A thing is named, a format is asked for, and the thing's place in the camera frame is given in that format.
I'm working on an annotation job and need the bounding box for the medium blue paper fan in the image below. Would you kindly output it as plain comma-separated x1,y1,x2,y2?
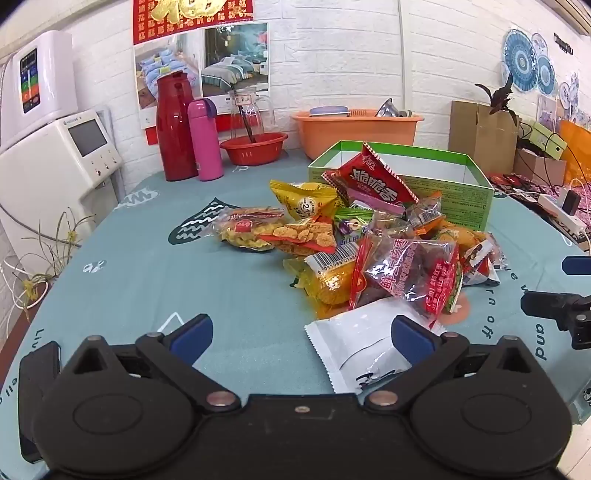
536,55,557,95

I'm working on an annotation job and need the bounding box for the red plastic basin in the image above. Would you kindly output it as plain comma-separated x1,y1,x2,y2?
220,132,289,166

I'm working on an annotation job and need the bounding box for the red wall calendar poster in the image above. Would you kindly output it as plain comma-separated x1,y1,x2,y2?
132,0,272,145

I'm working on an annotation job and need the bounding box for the red cracker packet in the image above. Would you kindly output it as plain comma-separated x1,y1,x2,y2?
259,217,338,257

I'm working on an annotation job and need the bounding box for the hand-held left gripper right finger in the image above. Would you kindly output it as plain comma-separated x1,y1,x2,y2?
365,315,550,414

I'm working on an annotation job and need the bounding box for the orange-edged clear cake packet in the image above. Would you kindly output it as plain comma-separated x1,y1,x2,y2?
406,194,446,232

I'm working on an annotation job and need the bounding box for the white appliance with screen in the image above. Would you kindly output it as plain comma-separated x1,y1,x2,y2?
0,109,123,259

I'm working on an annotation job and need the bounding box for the spindly green potted plant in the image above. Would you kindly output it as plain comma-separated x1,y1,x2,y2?
11,208,95,320

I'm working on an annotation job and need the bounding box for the orange plastic basin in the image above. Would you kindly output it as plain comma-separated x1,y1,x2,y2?
291,110,424,158

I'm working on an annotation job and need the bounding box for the red triangular snack packet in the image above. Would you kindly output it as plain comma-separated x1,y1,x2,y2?
322,143,420,217

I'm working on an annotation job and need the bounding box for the clear red-label dried fruit packet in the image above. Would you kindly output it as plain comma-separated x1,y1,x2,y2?
348,233,465,319

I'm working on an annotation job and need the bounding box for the yellow clear barcode packet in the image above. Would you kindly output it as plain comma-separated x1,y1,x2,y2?
284,244,365,319

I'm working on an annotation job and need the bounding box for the orange bag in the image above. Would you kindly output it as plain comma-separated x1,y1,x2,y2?
561,120,591,185

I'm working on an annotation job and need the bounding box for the red white snack packet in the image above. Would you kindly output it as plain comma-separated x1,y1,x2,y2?
461,239,502,287

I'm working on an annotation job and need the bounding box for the pink insulated bottle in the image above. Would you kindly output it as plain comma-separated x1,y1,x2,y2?
187,98,225,182

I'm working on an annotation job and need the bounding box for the white power strip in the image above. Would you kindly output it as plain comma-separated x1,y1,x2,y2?
531,194,585,234

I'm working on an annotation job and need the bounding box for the small pale green box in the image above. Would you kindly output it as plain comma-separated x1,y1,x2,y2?
531,121,568,160

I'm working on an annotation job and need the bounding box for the white air conditioner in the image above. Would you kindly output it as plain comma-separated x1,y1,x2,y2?
545,0,591,33

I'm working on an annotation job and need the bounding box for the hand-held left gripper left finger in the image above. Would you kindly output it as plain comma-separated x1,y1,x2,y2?
60,314,243,414

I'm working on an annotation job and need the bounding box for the white wall pipe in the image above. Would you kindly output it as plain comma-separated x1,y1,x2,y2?
397,0,407,112

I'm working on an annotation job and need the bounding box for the teal printed tablecloth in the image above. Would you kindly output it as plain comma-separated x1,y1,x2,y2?
0,148,591,480

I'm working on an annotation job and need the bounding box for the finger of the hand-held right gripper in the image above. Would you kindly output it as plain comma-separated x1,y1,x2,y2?
562,256,591,276
520,292,591,350

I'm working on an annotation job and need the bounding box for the clear twisted chips packet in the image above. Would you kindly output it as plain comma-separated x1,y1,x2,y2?
213,208,287,252

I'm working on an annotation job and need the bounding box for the red thermos jug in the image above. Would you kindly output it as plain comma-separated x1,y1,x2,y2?
156,71,200,182

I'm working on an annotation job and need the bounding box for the purple-leaf plant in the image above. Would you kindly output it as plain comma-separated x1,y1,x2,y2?
475,74,522,127

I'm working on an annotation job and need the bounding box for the pink floral cloth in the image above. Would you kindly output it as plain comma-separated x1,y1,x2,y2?
489,173,591,252

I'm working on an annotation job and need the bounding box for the small brown cardboard box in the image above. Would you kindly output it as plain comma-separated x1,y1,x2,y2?
513,148,566,185

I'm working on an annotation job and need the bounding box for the orange yellow snack packet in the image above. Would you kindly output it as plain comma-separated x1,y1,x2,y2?
436,225,491,252

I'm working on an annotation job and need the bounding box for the green purple candy packet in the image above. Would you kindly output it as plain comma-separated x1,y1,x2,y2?
336,219,371,246

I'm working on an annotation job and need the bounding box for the green cardboard box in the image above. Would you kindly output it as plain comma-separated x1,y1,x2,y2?
308,141,495,232

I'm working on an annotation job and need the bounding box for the clear glass pitcher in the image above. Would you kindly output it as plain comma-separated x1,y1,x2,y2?
226,90,277,144

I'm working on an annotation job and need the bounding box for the white wall water purifier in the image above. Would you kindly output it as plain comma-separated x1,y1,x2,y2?
0,30,79,148

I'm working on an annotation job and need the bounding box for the large brown cardboard box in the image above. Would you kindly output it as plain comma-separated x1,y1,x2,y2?
449,100,520,175

